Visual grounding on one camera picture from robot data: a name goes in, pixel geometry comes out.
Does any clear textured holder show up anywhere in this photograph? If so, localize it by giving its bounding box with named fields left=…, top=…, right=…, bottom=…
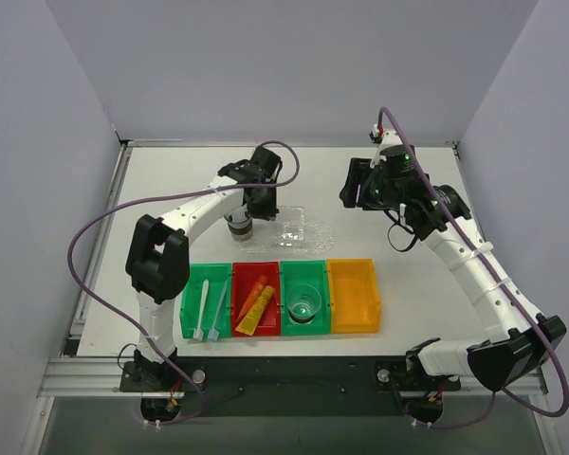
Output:
left=272, top=206, right=306, bottom=248

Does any dark smoky plastic cup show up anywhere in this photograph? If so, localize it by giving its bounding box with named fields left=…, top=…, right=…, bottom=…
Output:
left=224, top=208, right=253, bottom=242

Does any clear plastic cup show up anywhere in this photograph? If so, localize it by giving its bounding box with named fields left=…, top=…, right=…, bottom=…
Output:
left=285, top=284, right=322, bottom=323

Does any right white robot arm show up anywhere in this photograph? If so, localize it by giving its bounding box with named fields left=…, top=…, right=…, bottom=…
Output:
left=340, top=125, right=567, bottom=391

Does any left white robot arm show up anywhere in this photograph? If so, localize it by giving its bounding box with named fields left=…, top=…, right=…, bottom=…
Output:
left=125, top=146, right=283, bottom=391

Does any clear textured oval tray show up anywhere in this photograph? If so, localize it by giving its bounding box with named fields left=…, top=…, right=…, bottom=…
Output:
left=236, top=219, right=336, bottom=256

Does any orange toothpaste tube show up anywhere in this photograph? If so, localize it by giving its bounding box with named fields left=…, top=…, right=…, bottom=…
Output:
left=236, top=275, right=268, bottom=322

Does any yellow toothpaste tube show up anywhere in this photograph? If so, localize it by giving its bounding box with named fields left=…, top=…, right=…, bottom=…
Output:
left=235, top=285, right=275, bottom=337

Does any light blue toothbrush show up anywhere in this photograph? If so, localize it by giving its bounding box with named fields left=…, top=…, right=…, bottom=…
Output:
left=207, top=282, right=228, bottom=342

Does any white toothbrush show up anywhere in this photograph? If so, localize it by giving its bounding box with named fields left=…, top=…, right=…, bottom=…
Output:
left=193, top=279, right=210, bottom=341

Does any right green bin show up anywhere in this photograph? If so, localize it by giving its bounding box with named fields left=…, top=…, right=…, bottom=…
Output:
left=280, top=260, right=331, bottom=337

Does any green bin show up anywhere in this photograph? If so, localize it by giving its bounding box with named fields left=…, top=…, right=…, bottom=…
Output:
left=280, top=260, right=331, bottom=337
left=179, top=263, right=232, bottom=340

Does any red bin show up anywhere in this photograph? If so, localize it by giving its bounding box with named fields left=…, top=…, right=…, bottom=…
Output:
left=229, top=262, right=281, bottom=337

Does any yellow bin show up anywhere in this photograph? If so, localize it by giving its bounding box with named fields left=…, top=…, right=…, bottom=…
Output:
left=326, top=259, right=381, bottom=335

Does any left green bin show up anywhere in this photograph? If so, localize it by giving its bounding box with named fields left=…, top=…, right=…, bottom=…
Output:
left=179, top=263, right=232, bottom=340

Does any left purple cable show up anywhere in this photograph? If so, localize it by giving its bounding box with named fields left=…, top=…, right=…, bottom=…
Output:
left=68, top=139, right=301, bottom=426

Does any purple cable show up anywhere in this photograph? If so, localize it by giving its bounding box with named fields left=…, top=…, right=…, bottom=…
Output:
left=68, top=139, right=301, bottom=426
left=369, top=106, right=569, bottom=430

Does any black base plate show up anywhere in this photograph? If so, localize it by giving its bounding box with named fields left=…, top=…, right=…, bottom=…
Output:
left=119, top=355, right=461, bottom=419

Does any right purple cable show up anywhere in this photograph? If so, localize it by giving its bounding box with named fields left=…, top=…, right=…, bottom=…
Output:
left=369, top=106, right=569, bottom=430

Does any aluminium frame rail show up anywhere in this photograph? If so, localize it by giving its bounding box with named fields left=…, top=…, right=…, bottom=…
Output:
left=37, top=357, right=548, bottom=398

